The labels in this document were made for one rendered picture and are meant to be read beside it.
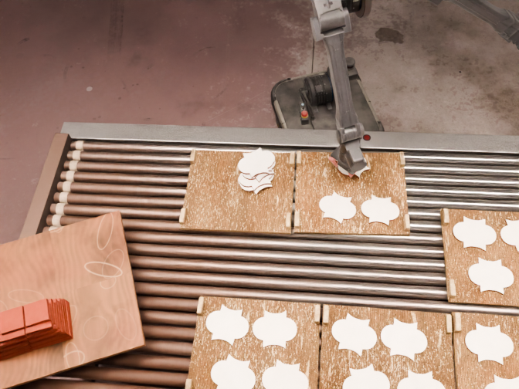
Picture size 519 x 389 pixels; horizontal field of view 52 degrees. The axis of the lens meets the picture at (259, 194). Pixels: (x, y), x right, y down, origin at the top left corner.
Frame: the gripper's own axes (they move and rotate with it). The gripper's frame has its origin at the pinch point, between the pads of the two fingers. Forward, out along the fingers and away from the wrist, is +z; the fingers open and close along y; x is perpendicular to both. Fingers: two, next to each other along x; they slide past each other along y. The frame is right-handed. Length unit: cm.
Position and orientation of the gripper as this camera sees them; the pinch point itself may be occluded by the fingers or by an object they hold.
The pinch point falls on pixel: (344, 170)
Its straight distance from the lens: 202.4
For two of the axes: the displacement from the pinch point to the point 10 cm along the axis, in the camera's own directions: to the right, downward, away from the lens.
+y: 7.3, 5.8, -3.6
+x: 6.8, -6.6, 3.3
